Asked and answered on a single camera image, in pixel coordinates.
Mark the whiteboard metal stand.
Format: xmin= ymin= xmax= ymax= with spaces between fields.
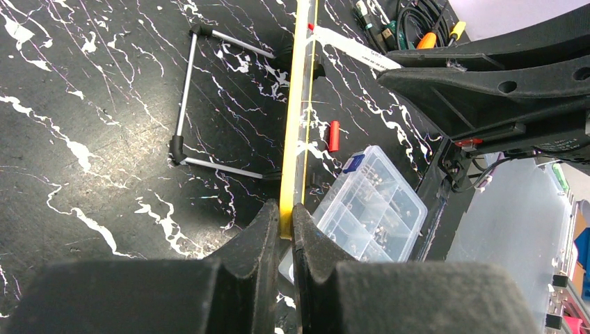
xmin=170 ymin=24 xmax=292 ymax=184

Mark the green handled screwdriver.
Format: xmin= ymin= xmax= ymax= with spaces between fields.
xmin=381 ymin=20 xmax=415 ymax=51

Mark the red marker cap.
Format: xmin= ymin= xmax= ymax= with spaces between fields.
xmin=328 ymin=120 xmax=340 ymax=152

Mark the black ethernet cable teal plug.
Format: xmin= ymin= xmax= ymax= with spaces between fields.
xmin=353 ymin=1 xmax=466 ymax=54

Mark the orange handled screwdriver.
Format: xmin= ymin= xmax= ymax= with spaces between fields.
xmin=416 ymin=31 xmax=438 ymax=49

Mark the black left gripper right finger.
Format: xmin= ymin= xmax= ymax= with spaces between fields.
xmin=292 ymin=204 xmax=538 ymax=333

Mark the yellow framed whiteboard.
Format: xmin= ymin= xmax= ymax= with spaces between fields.
xmin=279 ymin=1 xmax=319 ymax=240

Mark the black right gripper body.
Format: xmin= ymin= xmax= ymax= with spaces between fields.
xmin=454 ymin=109 xmax=589 ymax=161

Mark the white red whiteboard marker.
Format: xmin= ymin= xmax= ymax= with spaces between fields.
xmin=308 ymin=23 xmax=402 ymax=72

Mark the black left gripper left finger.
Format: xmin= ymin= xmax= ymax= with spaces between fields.
xmin=6 ymin=200 xmax=279 ymax=333

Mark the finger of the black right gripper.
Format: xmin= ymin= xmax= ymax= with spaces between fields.
xmin=386 ymin=4 xmax=589 ymax=68
xmin=378 ymin=56 xmax=589 ymax=140

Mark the clear plastic screw box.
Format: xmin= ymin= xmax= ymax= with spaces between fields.
xmin=276 ymin=145 xmax=429 ymax=285

